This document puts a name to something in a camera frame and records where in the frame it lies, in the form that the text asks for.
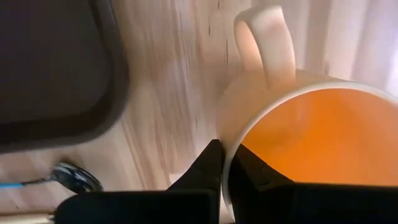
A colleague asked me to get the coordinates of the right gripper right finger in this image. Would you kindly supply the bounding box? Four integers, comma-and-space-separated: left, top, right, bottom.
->
228, 143, 398, 224

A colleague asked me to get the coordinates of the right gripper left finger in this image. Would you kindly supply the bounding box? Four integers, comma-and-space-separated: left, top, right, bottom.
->
53, 139, 226, 224

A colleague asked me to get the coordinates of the spoon with teal handle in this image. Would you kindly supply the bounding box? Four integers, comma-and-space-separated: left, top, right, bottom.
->
0, 161, 104, 194

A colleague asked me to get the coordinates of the knife with cream handle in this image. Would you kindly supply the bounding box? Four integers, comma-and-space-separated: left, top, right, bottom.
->
0, 212, 56, 224

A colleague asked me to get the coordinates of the dark brown serving tray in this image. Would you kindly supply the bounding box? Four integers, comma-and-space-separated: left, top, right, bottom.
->
0, 0, 131, 156

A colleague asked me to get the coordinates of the cream mug with orange inside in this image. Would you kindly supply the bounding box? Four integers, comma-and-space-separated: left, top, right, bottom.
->
215, 4, 398, 220

